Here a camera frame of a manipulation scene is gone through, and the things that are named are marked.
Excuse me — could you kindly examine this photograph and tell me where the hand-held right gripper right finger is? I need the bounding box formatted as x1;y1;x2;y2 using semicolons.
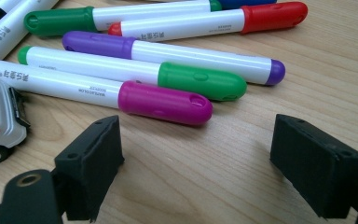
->
269;113;358;219

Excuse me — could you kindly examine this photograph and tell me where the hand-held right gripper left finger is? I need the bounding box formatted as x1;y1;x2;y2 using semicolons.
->
54;115;125;222

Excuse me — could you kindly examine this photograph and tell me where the magenta cap white marker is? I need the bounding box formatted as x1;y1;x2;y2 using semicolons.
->
0;59;213;126

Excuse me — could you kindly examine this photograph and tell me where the purple cap white marker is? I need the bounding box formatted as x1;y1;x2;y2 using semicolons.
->
62;30;286;87

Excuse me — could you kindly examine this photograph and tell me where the light green cap white marker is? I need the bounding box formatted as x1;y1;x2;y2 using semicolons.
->
17;46;248;102

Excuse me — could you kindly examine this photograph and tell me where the dark green cap white marker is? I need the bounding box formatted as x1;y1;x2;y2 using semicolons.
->
23;0;223;37

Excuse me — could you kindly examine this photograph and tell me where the red cap white marker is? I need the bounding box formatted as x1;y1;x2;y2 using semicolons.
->
107;1;310;43

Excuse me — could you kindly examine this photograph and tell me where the peach cap white marker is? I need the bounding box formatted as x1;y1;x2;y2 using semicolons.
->
0;0;60;61

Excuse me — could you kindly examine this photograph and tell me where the dark blue cap white marker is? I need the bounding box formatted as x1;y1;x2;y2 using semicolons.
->
218;0;278;10

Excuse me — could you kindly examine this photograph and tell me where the white toy car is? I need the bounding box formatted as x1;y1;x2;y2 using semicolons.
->
0;73;32;168

